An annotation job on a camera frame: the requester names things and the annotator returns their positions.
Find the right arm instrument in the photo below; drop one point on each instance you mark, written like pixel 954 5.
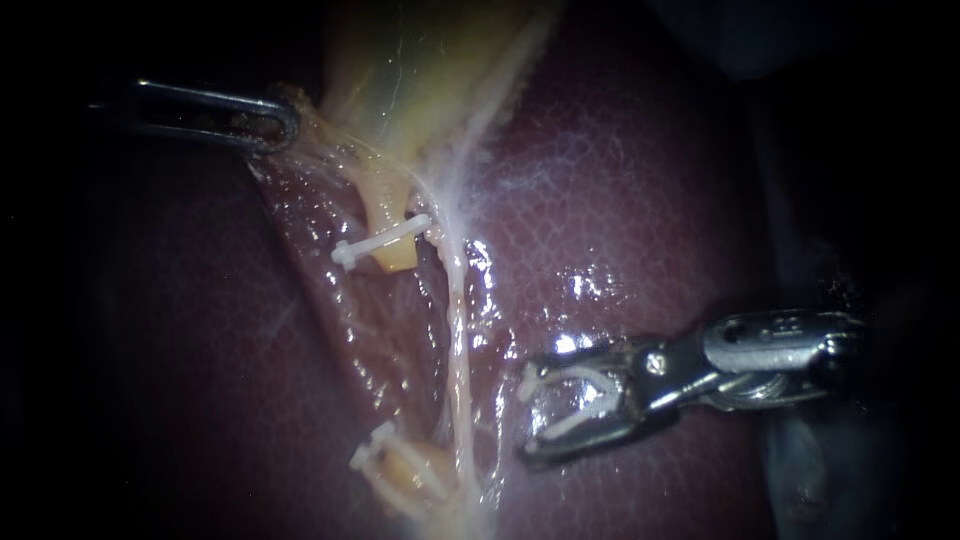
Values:
pixel 765 341

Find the right arm instrument jaw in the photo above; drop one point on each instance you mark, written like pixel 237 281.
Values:
pixel 592 442
pixel 600 356

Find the left arm instrument jaw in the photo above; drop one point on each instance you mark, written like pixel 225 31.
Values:
pixel 225 99

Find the white clip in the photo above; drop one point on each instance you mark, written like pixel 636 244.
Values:
pixel 602 405
pixel 382 433
pixel 379 241
pixel 361 457

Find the gallbladder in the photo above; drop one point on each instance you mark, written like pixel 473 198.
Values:
pixel 420 90

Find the thin tube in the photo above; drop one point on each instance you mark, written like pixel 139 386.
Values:
pixel 458 337
pixel 382 196
pixel 414 474

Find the dark red liver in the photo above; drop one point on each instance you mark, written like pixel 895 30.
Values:
pixel 637 225

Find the pale fatty tissue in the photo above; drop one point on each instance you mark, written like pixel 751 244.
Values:
pixel 495 97

